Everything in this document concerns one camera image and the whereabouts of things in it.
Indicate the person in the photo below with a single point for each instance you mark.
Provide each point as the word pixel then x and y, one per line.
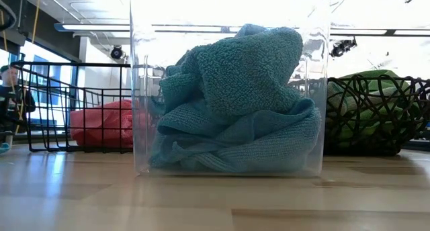
pixel 6 78

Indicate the black hanging ceiling device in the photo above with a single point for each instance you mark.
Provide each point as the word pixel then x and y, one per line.
pixel 341 48

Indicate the dark woven round basket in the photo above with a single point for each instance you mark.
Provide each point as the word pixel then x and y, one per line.
pixel 363 151

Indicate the long ceiling light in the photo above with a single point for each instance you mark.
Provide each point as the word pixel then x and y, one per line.
pixel 100 27
pixel 363 32

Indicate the blue framed window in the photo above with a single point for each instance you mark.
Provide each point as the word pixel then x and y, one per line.
pixel 53 73

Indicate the round black ceiling camera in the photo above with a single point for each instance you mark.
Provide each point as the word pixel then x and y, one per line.
pixel 116 52

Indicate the light blue microfiber towel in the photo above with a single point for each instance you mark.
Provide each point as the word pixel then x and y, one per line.
pixel 174 86
pixel 268 150

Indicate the clear plastic bin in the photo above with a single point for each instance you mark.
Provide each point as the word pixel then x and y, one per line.
pixel 137 90

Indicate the pink microfiber towel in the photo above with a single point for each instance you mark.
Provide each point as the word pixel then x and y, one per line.
pixel 100 123

